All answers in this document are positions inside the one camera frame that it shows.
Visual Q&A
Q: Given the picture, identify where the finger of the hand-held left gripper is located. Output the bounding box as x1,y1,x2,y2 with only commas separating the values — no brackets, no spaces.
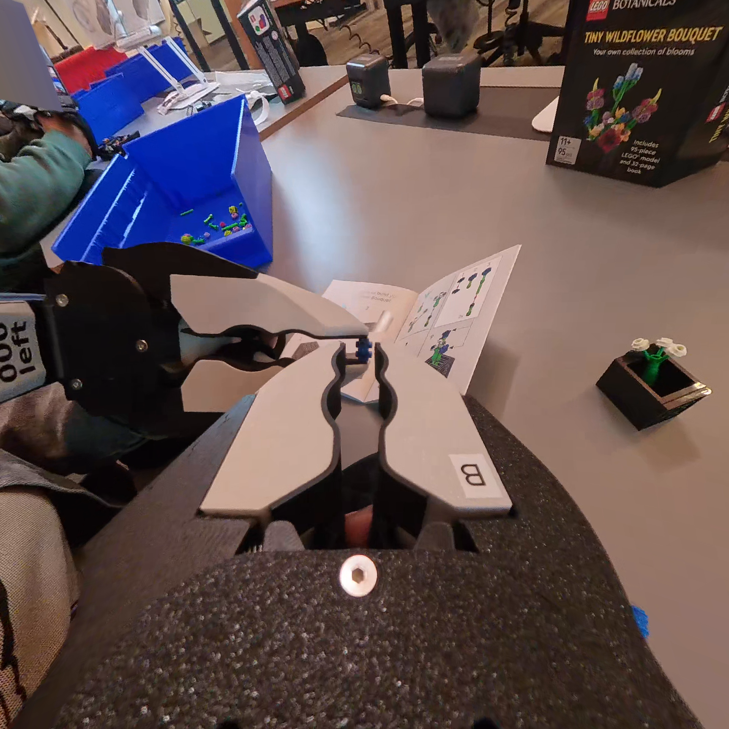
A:
180,341,334,413
170,272,371,342

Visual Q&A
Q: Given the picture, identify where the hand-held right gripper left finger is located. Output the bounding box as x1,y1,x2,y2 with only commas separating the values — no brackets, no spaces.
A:
198,342,348,520

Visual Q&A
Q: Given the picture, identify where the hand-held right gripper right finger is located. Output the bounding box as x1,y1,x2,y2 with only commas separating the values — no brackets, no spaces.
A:
375,342,514,518

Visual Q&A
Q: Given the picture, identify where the lego instruction booklet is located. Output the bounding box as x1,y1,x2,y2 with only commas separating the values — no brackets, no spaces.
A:
282,245,522,402

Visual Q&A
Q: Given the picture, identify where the large blue plastic bin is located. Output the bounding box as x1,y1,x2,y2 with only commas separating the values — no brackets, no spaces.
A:
51,94,274,270

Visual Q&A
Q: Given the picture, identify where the pile of small lego pieces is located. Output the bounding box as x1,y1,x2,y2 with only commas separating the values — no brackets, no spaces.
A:
179,204,255,247

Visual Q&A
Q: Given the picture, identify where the black lego pot with flowers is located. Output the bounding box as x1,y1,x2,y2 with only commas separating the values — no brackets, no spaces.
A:
596,336,712,431

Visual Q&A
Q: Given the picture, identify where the small black lego set box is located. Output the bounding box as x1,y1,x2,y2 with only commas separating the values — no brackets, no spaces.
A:
236,0,306,105

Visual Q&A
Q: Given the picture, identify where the black flower lego set box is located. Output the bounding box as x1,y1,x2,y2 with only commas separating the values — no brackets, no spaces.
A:
546,0,729,189

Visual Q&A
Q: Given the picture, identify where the person's printed shirt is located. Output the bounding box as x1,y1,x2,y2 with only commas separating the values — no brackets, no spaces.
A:
0,489,82,729

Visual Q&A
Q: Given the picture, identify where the dark cube device green light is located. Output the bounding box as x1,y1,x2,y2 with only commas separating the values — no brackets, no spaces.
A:
346,54,392,109

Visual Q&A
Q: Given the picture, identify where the red plastic bin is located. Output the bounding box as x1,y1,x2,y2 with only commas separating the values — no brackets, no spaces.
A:
54,46,129,95

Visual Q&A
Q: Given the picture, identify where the dark grey cube device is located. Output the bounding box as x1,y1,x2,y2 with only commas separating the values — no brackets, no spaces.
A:
421,54,483,119

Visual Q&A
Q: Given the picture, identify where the dark grey desk mat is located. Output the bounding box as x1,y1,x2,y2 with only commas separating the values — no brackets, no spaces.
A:
336,85,565,142

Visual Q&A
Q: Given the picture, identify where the white flat stand base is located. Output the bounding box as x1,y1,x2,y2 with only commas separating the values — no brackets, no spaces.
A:
531,94,562,133

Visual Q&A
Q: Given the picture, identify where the black table frame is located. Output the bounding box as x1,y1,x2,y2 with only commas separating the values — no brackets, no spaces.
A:
382,0,434,69

